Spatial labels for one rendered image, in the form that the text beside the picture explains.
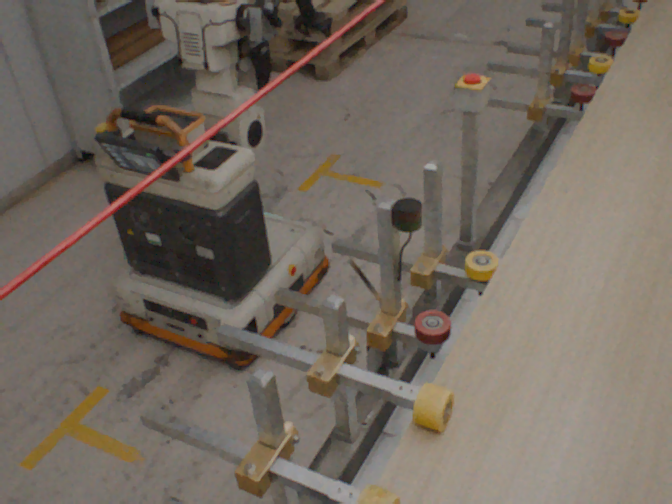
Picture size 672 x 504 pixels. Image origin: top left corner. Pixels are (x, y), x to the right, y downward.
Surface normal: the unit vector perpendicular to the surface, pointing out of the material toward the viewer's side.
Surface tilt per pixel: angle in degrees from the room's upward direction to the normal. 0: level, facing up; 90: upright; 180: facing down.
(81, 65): 90
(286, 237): 0
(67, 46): 90
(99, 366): 0
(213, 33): 82
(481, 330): 0
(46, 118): 90
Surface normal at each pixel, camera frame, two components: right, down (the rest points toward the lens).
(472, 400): -0.08, -0.80
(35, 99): 0.88, 0.23
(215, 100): -0.48, 0.44
